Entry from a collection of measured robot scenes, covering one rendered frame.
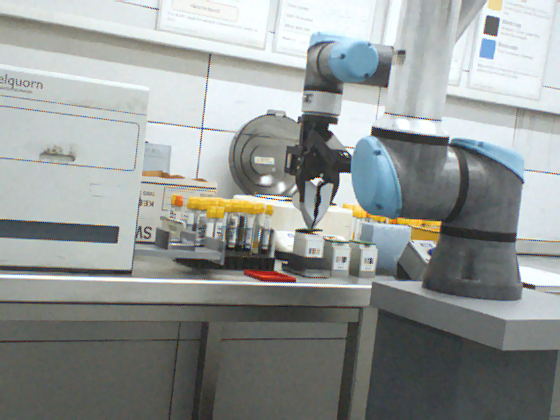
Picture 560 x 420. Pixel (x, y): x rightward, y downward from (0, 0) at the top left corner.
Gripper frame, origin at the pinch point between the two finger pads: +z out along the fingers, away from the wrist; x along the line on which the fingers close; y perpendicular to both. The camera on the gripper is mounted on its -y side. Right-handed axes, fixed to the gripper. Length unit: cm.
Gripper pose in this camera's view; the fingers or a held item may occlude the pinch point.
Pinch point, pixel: (313, 222)
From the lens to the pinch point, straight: 169.8
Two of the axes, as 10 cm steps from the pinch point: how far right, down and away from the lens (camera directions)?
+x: -8.6, -0.7, -5.0
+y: -5.0, -1.0, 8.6
